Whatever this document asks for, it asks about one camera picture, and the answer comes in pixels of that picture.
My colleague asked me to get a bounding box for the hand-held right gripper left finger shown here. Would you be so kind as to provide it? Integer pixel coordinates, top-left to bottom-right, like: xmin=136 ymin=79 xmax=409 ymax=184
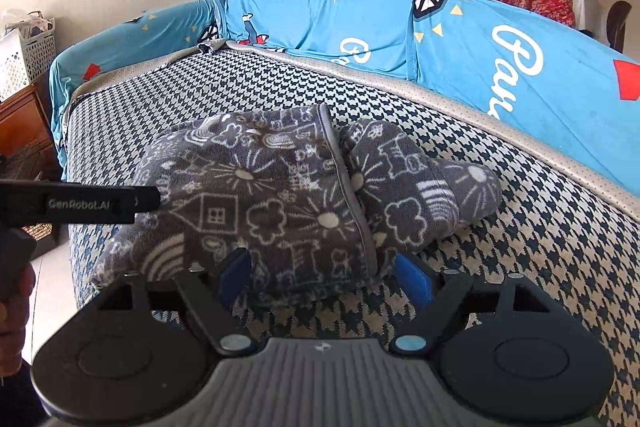
xmin=96 ymin=248 xmax=258 ymax=355

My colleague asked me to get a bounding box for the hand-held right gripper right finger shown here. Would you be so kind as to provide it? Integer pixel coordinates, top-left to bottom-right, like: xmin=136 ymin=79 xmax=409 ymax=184
xmin=389 ymin=252 xmax=552 ymax=355

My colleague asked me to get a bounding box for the grey doodle-print fleece jacket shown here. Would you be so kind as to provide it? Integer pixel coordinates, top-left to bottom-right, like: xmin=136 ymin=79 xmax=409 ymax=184
xmin=92 ymin=104 xmax=503 ymax=308

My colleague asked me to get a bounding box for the person's left hand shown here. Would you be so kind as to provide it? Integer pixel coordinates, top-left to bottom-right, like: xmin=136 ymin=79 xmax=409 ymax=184
xmin=0 ymin=264 xmax=39 ymax=378

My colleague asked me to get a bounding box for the brown wooden cabinet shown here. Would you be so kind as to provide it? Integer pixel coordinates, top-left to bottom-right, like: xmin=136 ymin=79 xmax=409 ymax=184
xmin=0 ymin=74 xmax=61 ymax=182

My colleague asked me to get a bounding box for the houndstooth sofa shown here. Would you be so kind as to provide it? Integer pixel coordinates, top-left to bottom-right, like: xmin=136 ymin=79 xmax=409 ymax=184
xmin=65 ymin=39 xmax=640 ymax=427

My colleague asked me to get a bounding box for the small pale plastic basket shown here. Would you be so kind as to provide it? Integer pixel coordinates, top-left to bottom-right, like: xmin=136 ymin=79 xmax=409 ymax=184
xmin=20 ymin=11 xmax=57 ymax=80

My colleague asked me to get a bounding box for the blue printed sheet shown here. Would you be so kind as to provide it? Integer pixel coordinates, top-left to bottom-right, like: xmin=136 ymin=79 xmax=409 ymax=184
xmin=49 ymin=0 xmax=640 ymax=198

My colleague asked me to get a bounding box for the table with white cloth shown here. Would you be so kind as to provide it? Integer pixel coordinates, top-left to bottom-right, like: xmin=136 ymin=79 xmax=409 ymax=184
xmin=570 ymin=0 xmax=604 ymax=32

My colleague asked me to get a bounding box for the dark wooden chair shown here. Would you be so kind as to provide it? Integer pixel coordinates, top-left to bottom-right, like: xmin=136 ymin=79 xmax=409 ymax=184
xmin=606 ymin=1 xmax=632 ymax=52

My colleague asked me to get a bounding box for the black wire cage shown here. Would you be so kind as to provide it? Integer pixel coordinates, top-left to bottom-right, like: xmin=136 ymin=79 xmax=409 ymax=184
xmin=0 ymin=139 xmax=64 ymax=253

